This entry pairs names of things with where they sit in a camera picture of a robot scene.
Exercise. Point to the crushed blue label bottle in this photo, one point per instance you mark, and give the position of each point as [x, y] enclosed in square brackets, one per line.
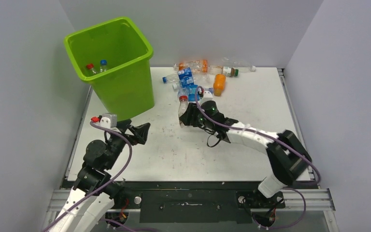
[189, 92]

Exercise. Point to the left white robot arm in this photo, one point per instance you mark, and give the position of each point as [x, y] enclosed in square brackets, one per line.
[95, 189]

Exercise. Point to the green-red label bottle rear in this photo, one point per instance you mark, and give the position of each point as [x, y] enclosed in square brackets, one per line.
[230, 71]

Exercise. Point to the orange label bottle rear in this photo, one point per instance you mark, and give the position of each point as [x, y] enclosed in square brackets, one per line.
[197, 66]

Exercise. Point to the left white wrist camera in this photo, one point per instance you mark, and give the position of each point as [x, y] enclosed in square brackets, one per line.
[106, 120]

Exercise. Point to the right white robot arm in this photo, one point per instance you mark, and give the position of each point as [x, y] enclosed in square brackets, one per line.
[287, 156]

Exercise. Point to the Pepsi bottle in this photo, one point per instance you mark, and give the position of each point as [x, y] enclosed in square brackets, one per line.
[103, 65]

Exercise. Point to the aluminium frame rail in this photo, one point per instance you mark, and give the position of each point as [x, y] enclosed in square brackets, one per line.
[315, 199]

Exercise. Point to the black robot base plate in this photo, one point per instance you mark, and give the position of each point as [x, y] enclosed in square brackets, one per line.
[192, 202]

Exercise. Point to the green plastic bin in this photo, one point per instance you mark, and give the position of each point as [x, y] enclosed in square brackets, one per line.
[125, 89]

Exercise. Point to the small red-cap bottle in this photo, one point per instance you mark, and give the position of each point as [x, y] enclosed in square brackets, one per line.
[183, 100]

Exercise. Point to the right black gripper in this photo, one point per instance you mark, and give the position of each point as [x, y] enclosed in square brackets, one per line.
[189, 118]

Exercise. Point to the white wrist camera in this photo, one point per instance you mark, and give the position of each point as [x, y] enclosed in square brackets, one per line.
[106, 120]
[207, 96]

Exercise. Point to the blue label clear bottle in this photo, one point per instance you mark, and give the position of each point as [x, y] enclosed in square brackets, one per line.
[185, 78]

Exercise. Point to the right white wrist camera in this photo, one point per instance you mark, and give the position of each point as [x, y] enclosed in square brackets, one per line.
[207, 96]

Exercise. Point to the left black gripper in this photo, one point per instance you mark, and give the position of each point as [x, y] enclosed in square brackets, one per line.
[139, 132]

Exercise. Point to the orange bottle barcode label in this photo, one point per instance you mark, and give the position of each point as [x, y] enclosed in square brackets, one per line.
[219, 84]

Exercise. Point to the red label clear bottle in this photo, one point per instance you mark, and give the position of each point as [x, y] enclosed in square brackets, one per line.
[91, 69]

